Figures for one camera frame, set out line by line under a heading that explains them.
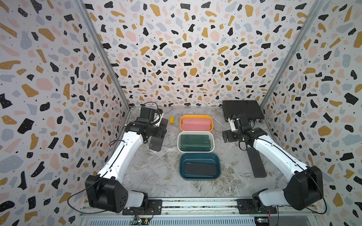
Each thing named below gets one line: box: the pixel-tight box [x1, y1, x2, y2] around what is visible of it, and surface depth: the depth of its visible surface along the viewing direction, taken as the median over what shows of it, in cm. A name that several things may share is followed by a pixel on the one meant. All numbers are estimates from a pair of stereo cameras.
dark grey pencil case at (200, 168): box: [184, 161, 217, 177], surface depth 89 cm
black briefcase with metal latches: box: [222, 100, 265, 122], surface depth 123 cm
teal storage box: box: [179, 152, 222, 181], surface depth 89 cm
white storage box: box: [177, 130, 215, 153], surface depth 98 cm
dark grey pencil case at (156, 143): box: [148, 136, 165, 152], surface depth 83 cm
